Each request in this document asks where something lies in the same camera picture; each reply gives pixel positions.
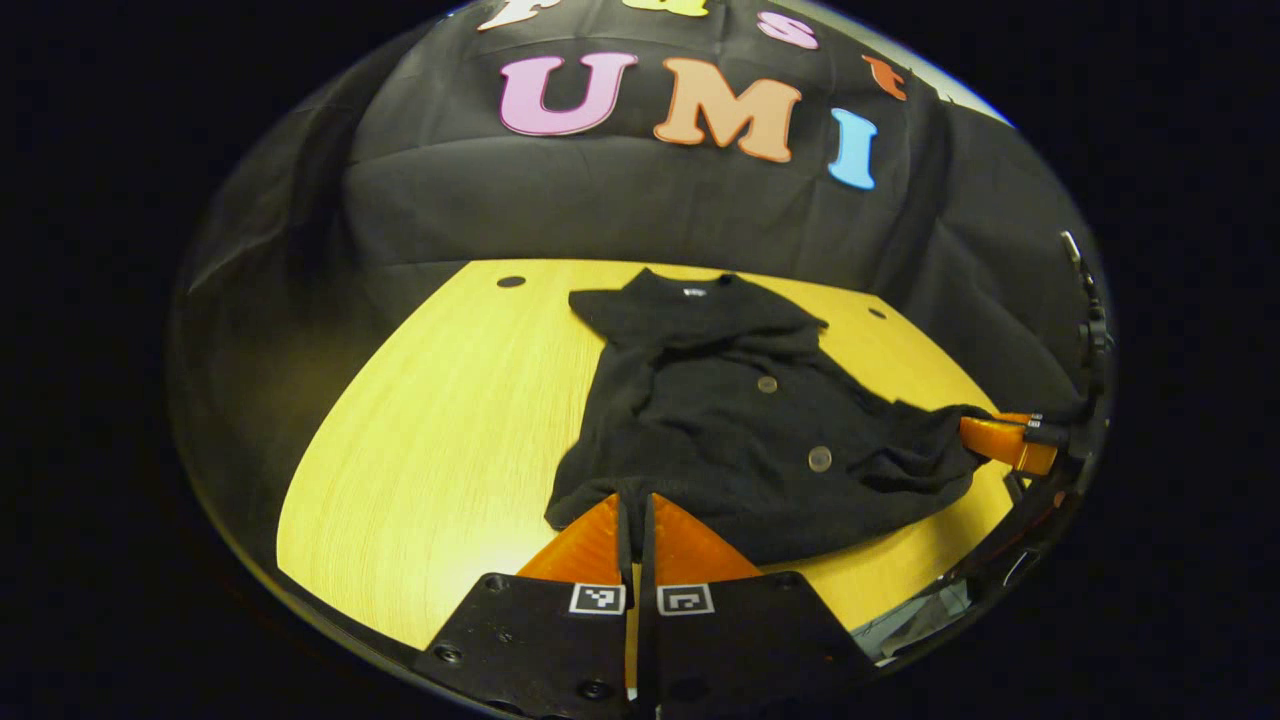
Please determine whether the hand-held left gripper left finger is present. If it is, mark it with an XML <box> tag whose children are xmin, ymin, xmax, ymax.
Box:
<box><xmin>415</xmin><ymin>490</ymin><xmax>637</xmax><ymax>720</ymax></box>

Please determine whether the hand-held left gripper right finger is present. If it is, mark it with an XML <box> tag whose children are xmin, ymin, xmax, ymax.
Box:
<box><xmin>638</xmin><ymin>492</ymin><xmax>876</xmax><ymax>720</ymax></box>

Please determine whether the black buttoned garment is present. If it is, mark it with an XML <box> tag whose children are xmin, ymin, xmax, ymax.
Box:
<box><xmin>545</xmin><ymin>267</ymin><xmax>991</xmax><ymax>566</ymax></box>

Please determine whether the black backdrop cloth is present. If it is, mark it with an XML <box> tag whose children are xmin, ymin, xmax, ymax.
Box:
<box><xmin>170</xmin><ymin>0</ymin><xmax>1111</xmax><ymax>521</ymax></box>

